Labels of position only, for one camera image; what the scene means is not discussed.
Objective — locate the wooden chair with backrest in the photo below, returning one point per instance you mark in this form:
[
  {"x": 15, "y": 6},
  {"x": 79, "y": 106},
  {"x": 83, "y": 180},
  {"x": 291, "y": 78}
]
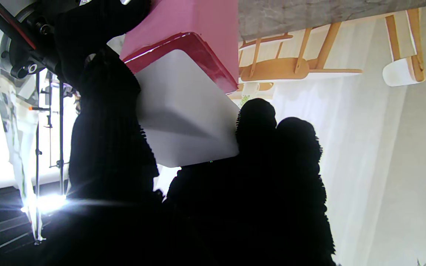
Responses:
[{"x": 257, "y": 44}]

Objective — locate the wooden dining table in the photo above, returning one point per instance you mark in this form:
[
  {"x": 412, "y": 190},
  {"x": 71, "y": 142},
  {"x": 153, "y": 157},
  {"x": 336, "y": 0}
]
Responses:
[{"x": 298, "y": 66}]

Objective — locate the wooden chair white seat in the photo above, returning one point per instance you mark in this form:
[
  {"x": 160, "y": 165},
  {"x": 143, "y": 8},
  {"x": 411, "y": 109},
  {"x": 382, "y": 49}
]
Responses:
[{"x": 405, "y": 70}]

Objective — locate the small potted herb plant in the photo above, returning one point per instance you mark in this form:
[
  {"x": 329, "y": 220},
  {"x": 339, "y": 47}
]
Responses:
[{"x": 248, "y": 92}]

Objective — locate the square pink jar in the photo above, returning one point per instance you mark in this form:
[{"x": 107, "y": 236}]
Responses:
[{"x": 198, "y": 29}]

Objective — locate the white square jar lid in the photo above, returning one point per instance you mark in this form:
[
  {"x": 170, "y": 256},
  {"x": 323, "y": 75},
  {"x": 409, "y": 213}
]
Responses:
[{"x": 183, "y": 114}]

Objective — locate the black tripod stand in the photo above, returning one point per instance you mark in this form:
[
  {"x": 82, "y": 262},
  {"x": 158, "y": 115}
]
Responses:
[{"x": 61, "y": 129}]

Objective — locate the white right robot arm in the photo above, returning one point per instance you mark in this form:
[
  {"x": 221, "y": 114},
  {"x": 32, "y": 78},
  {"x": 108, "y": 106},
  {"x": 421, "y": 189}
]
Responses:
[{"x": 2, "y": 37}]

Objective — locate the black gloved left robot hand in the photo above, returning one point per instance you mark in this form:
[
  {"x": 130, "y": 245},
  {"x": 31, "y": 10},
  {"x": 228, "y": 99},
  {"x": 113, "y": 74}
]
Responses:
[{"x": 198, "y": 214}]

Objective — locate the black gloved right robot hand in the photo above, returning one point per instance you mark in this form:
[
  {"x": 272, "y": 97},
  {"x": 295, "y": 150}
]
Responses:
[{"x": 94, "y": 26}]

